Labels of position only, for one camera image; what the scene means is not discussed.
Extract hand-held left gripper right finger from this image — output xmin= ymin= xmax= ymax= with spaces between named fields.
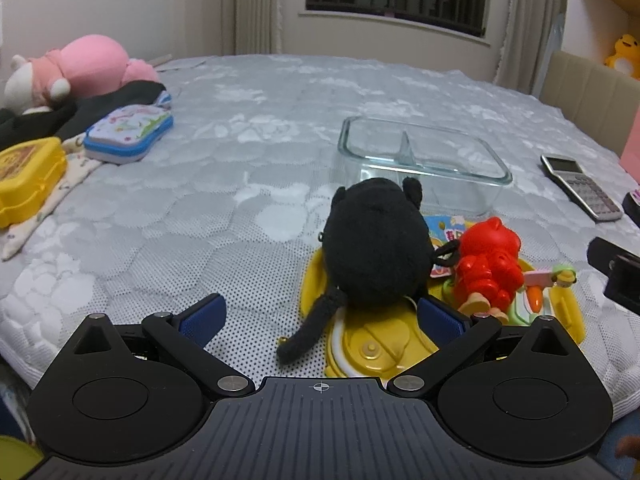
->
xmin=387 ymin=296 xmax=566 ymax=397

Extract black plush toy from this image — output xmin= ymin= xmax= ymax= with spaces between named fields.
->
xmin=276 ymin=176 xmax=436 ymax=365

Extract pink plush toy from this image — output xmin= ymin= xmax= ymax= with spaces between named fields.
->
xmin=4 ymin=34 xmax=161 ymax=113

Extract yellow green object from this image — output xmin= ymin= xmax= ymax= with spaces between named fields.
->
xmin=0 ymin=435 xmax=43 ymax=480

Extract small pastel toy with carrot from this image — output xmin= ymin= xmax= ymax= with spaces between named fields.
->
xmin=515 ymin=265 xmax=578 ymax=311

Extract black cloth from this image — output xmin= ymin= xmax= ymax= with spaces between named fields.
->
xmin=0 ymin=80 xmax=168 ymax=151

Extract grey calculator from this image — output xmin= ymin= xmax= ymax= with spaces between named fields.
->
xmin=540 ymin=154 xmax=624 ymax=223

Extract red toy figure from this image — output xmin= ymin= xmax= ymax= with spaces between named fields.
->
xmin=452 ymin=216 xmax=525 ymax=308

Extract clear glass container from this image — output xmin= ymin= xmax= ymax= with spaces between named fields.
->
xmin=336 ymin=116 xmax=514 ymax=221

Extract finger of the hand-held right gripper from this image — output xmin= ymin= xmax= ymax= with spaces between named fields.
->
xmin=587 ymin=236 xmax=640 ymax=277

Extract yellow plastic box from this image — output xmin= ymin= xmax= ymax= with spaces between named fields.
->
xmin=0 ymin=136 xmax=68 ymax=229

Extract yellow container lid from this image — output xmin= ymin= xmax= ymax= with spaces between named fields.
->
xmin=299 ymin=247 xmax=586 ymax=378

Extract patterned cream cloth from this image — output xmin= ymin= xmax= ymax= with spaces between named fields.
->
xmin=0 ymin=130 xmax=108 ymax=261

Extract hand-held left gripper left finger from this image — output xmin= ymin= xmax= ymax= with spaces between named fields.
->
xmin=75 ymin=294 xmax=256 ymax=397

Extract cream curtain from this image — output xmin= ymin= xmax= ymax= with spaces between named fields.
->
xmin=492 ymin=0 xmax=568 ymax=96
xmin=234 ymin=0 xmax=286 ymax=56

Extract yellow duck plush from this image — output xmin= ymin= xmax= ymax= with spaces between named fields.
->
xmin=604 ymin=33 xmax=640 ymax=80

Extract blue printed tin case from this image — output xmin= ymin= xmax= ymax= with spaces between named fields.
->
xmin=82 ymin=104 xmax=174 ymax=165

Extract grey quilted mattress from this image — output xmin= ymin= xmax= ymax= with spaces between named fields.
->
xmin=0 ymin=54 xmax=640 ymax=421

